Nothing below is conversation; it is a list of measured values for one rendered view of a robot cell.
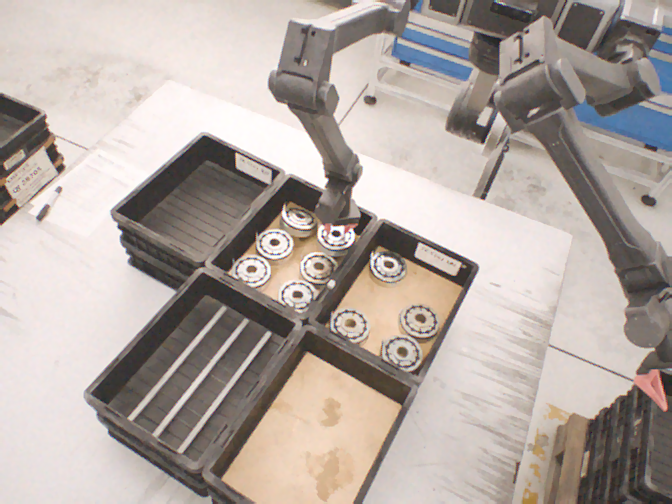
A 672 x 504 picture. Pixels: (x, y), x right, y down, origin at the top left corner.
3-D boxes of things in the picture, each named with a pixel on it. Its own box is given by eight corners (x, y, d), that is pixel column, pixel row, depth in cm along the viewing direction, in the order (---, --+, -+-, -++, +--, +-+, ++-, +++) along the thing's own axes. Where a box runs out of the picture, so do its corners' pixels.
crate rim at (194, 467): (202, 270, 137) (201, 264, 135) (304, 327, 130) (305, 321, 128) (81, 400, 114) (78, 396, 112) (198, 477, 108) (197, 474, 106)
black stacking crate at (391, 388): (302, 346, 138) (305, 324, 128) (408, 406, 131) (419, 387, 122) (204, 490, 115) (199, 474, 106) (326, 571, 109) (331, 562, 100)
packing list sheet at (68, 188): (94, 147, 187) (93, 145, 186) (152, 171, 183) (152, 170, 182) (22, 209, 168) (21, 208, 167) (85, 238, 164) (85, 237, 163)
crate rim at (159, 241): (203, 135, 166) (203, 129, 164) (287, 177, 159) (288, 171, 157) (108, 218, 143) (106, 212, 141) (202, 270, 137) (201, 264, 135)
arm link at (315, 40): (331, 29, 83) (272, 14, 85) (320, 116, 91) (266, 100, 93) (413, -5, 118) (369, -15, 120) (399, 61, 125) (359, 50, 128)
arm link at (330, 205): (363, 161, 128) (330, 151, 130) (344, 193, 121) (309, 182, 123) (361, 197, 137) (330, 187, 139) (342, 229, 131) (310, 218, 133)
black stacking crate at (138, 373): (205, 292, 144) (201, 266, 135) (301, 346, 138) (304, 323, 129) (94, 417, 122) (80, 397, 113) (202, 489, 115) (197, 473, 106)
